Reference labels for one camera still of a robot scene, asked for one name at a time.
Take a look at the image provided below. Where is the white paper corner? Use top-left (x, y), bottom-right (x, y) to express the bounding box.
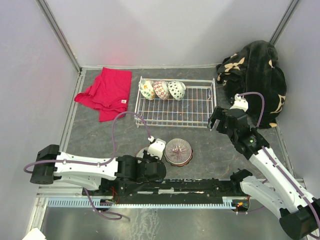
top-left (22, 227), bottom-right (46, 240)

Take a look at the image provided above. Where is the blue triangle pattern bowl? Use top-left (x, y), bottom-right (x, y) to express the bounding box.
top-left (153, 80), bottom-right (170, 100)

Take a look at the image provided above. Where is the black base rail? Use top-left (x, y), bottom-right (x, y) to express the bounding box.
top-left (88, 178), bottom-right (248, 205)

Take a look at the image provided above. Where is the red folded t-shirt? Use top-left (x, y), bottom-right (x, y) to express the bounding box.
top-left (74, 67), bottom-right (132, 122)

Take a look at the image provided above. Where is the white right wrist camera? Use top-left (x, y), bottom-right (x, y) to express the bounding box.
top-left (230, 94), bottom-right (249, 112)

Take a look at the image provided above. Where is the black floral blanket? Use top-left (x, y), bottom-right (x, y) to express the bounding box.
top-left (216, 40), bottom-right (287, 129)

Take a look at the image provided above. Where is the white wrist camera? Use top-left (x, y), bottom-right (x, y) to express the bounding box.
top-left (147, 136), bottom-right (166, 160)
top-left (230, 94), bottom-right (249, 112)

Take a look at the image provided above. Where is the red rimmed bowl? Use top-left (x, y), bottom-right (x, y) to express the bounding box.
top-left (167, 80), bottom-right (186, 101)

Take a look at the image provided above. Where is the floral orange green bowl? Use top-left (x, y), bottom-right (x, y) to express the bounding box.
top-left (139, 79), bottom-right (156, 100)

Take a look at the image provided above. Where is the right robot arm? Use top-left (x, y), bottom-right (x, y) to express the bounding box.
top-left (207, 106), bottom-right (320, 240)

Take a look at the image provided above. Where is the grey hexagon pattern bowl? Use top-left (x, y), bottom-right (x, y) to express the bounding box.
top-left (135, 147), bottom-right (150, 159)

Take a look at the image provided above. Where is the purple striped bowl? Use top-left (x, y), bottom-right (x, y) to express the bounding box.
top-left (164, 138), bottom-right (193, 154)

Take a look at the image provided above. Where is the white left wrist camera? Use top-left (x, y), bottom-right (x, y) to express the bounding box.
top-left (147, 136), bottom-right (166, 160)

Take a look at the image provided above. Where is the white wire dish rack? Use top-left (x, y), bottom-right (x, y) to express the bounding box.
top-left (134, 77), bottom-right (217, 128)

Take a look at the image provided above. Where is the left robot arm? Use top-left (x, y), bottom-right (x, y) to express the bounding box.
top-left (30, 140), bottom-right (166, 195)

